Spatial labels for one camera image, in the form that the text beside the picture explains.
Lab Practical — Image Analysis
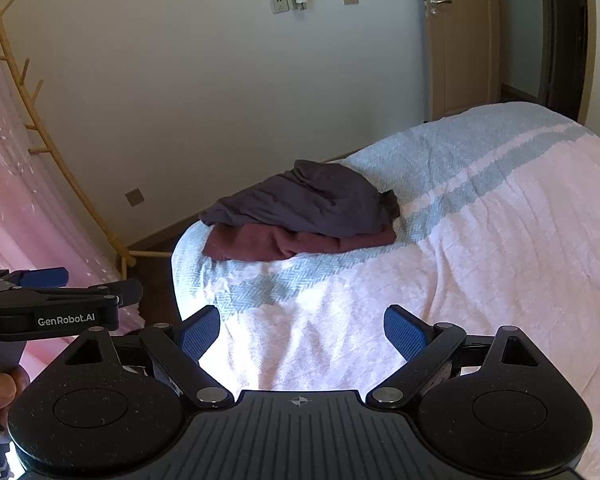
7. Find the bed with pink-grey blanket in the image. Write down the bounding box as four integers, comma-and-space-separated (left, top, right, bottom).
171, 101, 600, 480

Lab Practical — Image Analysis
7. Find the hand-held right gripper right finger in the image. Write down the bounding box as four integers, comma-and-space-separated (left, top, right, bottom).
365, 304, 556, 408

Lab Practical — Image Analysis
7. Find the wooden door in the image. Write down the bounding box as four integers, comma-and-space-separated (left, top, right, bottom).
419, 0, 504, 122

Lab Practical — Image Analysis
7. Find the dark grey garment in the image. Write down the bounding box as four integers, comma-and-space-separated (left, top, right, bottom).
199, 159, 400, 239

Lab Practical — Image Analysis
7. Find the dark door frame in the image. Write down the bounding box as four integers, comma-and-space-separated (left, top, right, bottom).
536, 0, 590, 122

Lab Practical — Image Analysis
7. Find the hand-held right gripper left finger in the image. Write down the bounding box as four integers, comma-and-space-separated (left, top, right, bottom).
62, 304, 235, 411

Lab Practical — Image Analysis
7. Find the wooden coat rack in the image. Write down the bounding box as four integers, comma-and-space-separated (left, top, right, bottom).
0, 0, 174, 279

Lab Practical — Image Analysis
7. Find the maroon garment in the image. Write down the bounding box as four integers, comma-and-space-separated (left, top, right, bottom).
201, 222, 398, 262

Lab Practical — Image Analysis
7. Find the pink curtain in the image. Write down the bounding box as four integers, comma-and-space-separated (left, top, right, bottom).
0, 7, 142, 378

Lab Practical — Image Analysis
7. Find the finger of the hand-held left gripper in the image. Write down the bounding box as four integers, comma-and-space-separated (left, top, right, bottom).
9, 267, 71, 289
77, 279, 144, 309

